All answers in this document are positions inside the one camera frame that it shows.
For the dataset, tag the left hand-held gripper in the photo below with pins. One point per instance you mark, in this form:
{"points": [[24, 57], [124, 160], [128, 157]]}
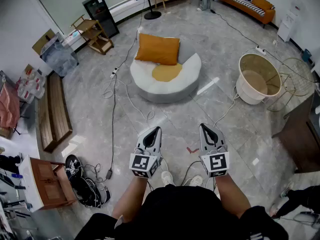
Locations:
{"points": [[143, 162]]}

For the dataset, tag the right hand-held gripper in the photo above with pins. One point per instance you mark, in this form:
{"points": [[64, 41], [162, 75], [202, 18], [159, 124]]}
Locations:
{"points": [[216, 162]]}

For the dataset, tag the orange rectangular cushion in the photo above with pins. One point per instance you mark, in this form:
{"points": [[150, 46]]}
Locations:
{"points": [[157, 49]]}

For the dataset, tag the person's left forearm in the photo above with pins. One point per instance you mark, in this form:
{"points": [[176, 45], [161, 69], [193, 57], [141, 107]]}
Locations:
{"points": [[130, 199]]}

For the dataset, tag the person's right forearm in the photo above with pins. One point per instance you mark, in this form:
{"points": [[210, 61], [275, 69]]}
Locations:
{"points": [[231, 196]]}

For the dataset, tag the round white floor pouf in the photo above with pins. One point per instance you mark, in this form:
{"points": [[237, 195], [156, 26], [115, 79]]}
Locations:
{"points": [[165, 89]]}

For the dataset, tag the grey round cushion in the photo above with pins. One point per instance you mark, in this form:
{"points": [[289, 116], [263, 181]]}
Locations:
{"points": [[186, 50]]}

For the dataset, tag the long orange sofa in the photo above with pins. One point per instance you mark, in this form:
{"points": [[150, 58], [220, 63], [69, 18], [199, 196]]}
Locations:
{"points": [[265, 15]]}

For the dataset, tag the small orange cushion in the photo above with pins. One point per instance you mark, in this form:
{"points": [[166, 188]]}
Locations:
{"points": [[261, 2]]}

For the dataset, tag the person's white left shoe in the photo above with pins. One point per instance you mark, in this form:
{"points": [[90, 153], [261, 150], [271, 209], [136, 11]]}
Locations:
{"points": [[167, 177]]}

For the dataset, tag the person's white shoe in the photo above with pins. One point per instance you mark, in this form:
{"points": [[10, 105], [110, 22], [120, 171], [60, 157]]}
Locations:
{"points": [[167, 177], [196, 180]]}

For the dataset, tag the person's white right shoe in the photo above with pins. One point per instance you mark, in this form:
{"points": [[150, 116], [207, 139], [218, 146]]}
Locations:
{"points": [[196, 180]]}

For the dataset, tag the black power adapter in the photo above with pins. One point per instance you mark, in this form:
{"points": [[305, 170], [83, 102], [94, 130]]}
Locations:
{"points": [[109, 174]]}

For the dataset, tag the cream round basket table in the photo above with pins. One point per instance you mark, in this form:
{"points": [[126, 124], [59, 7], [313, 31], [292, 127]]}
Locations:
{"points": [[252, 84]]}

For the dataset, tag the yellow round seat pad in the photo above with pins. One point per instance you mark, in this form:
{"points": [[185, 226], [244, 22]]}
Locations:
{"points": [[166, 72]]}

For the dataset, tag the white power strip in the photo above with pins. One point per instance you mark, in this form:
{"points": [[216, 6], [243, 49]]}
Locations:
{"points": [[260, 50], [114, 72]]}

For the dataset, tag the person's black clothing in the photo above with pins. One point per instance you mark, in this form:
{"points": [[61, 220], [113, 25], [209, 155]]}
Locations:
{"points": [[180, 214]]}

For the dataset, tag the black backpack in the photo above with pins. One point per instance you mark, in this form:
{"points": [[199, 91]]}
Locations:
{"points": [[85, 189]]}

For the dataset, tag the dark wooden table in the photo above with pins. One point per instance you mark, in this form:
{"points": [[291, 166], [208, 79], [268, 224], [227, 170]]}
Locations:
{"points": [[300, 139]]}

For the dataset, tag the brown wooden slat bench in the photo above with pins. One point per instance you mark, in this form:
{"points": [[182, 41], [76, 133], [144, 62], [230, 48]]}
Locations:
{"points": [[53, 114]]}

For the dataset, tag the brown wooden small cabinet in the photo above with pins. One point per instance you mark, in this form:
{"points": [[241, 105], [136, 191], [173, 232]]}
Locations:
{"points": [[51, 184]]}

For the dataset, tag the wooden shelf cart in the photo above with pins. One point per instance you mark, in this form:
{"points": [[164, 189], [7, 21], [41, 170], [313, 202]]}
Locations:
{"points": [[95, 35]]}

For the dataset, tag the clear plastic box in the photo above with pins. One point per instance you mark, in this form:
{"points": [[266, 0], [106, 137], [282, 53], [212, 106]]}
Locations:
{"points": [[60, 57]]}

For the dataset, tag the small blue bin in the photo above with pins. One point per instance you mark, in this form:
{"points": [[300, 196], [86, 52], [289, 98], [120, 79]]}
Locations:
{"points": [[306, 56]]}

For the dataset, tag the white board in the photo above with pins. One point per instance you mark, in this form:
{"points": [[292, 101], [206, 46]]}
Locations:
{"points": [[26, 181]]}

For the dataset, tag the stack of clear storage bins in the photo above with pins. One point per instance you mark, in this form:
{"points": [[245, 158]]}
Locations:
{"points": [[30, 85]]}

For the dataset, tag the black glass-door cabinet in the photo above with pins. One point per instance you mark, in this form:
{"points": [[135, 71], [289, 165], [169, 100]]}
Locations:
{"points": [[103, 16]]}

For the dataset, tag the black standing fan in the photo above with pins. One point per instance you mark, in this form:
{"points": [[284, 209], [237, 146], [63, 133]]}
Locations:
{"points": [[149, 6]]}

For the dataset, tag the white water dispenser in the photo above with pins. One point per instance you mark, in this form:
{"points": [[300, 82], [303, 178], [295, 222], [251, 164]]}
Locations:
{"points": [[288, 25]]}

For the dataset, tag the pink cloth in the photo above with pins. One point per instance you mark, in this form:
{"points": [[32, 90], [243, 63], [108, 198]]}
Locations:
{"points": [[8, 106]]}

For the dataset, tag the brown cardboard sheet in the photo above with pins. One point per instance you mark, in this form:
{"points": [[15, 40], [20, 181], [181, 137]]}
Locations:
{"points": [[41, 42]]}

